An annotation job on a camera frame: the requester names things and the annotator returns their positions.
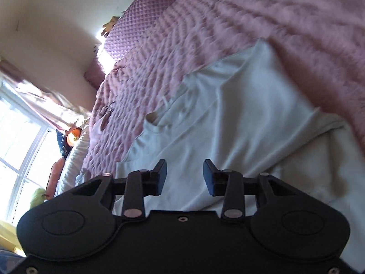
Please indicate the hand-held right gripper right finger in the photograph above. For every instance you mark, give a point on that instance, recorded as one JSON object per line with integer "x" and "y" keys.
{"x": 208, "y": 177}

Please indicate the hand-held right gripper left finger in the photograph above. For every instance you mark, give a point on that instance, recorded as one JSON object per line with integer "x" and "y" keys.
{"x": 161, "y": 177}

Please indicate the white printed t-shirt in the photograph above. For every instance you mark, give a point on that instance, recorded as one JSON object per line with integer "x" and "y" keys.
{"x": 242, "y": 105}

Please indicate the white bed sheet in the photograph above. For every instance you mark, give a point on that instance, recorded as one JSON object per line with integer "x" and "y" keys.
{"x": 75, "y": 159}

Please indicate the pink long plush toy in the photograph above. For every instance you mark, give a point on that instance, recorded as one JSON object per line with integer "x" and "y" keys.
{"x": 54, "y": 177}

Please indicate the cream cloth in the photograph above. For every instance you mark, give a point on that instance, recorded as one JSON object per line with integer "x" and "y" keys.
{"x": 319, "y": 171}

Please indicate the mauve cushion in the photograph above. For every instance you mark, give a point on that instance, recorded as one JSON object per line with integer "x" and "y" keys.
{"x": 95, "y": 74}

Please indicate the green plush toy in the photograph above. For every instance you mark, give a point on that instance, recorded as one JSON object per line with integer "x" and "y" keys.
{"x": 38, "y": 198}

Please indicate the pink curtain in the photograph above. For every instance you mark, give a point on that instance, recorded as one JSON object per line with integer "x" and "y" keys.
{"x": 42, "y": 100}

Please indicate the window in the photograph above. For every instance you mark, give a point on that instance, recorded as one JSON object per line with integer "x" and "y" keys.
{"x": 20, "y": 154}

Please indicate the pink fluffy blanket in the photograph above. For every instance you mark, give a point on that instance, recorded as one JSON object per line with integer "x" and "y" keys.
{"x": 228, "y": 20}

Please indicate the purple quilted pillow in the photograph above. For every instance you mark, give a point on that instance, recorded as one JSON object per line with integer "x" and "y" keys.
{"x": 137, "y": 20}

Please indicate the yellow plush toy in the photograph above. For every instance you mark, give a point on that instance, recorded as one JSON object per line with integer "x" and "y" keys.
{"x": 109, "y": 25}

